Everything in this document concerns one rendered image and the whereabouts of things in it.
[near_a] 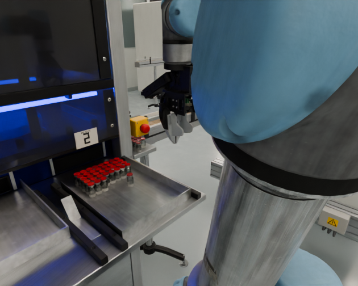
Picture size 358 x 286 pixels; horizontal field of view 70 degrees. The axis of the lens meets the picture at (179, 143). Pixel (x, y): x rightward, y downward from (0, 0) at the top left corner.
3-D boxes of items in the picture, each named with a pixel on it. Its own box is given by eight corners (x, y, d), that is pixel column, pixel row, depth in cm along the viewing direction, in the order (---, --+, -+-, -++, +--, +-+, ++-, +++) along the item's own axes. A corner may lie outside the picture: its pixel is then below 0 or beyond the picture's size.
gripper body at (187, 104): (183, 119, 60) (183, 66, 56) (158, 112, 66) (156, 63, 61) (203, 112, 66) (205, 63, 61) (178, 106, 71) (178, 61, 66)
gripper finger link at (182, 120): (187, 148, 68) (188, 114, 64) (171, 142, 71) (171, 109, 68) (195, 144, 70) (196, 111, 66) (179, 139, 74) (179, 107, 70)
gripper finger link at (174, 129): (179, 151, 66) (179, 117, 62) (163, 145, 69) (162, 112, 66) (187, 148, 68) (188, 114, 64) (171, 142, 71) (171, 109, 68)
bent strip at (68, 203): (63, 216, 73) (60, 199, 71) (74, 211, 75) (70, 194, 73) (90, 240, 65) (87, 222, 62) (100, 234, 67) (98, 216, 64)
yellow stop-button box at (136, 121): (125, 133, 112) (124, 118, 109) (138, 129, 117) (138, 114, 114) (137, 138, 107) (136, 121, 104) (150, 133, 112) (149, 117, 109)
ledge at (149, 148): (115, 150, 119) (115, 146, 119) (137, 142, 128) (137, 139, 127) (134, 159, 111) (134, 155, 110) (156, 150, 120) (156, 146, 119)
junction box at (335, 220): (317, 223, 133) (321, 209, 129) (320, 219, 136) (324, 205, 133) (344, 235, 125) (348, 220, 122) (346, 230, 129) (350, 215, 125)
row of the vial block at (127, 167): (84, 193, 84) (82, 181, 82) (129, 173, 96) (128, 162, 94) (87, 196, 82) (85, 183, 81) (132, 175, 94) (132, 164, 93)
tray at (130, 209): (62, 190, 86) (60, 181, 84) (126, 163, 103) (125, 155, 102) (123, 242, 64) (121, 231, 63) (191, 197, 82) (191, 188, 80)
